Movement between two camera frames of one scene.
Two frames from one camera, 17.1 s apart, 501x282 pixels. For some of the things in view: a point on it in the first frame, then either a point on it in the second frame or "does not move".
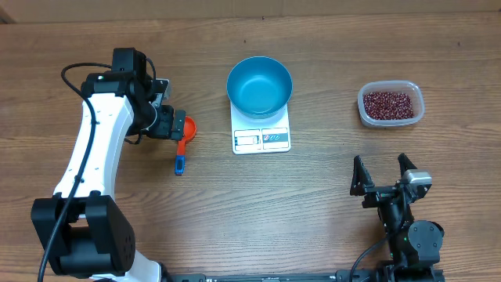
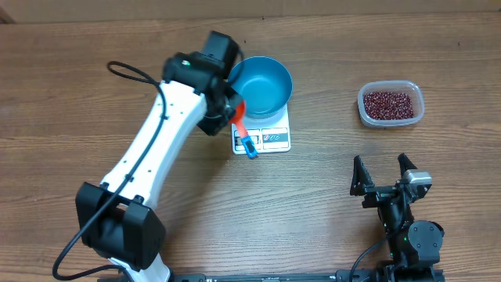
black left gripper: (165, 131) -> (212, 128)
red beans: (388, 106) does not move
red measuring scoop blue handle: (190, 133) -> (237, 121)
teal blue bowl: (259, 87) does not move
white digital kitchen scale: (253, 135) does not move
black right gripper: (378, 194) does not move
